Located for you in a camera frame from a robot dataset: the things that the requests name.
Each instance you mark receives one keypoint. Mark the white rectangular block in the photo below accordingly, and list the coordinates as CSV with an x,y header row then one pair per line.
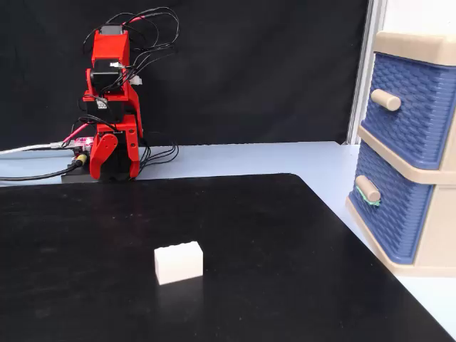
x,y
178,263

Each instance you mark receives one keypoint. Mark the beige plastic drawer cabinet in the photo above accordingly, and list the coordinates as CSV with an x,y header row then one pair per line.
x,y
441,228

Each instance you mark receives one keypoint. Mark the pink controller board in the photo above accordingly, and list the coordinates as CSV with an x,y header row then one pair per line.
x,y
82,142

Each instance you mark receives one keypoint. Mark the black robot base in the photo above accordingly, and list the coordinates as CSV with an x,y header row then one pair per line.
x,y
76,176

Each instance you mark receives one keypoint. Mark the green rubber band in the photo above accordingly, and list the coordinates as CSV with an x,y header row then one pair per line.
x,y
367,201

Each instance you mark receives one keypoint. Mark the blue drawer with rubber band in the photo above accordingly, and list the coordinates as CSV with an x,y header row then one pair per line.
x,y
395,213

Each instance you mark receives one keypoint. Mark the white aluminium frame post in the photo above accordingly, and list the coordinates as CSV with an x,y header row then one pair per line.
x,y
367,71

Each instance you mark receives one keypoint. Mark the black table mat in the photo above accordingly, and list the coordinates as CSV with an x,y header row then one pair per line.
x,y
249,249

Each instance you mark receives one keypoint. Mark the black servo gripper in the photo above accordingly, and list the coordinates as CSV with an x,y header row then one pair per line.
x,y
114,110

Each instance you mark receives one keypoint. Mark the black backdrop cloth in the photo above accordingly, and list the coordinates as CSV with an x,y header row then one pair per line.
x,y
249,71

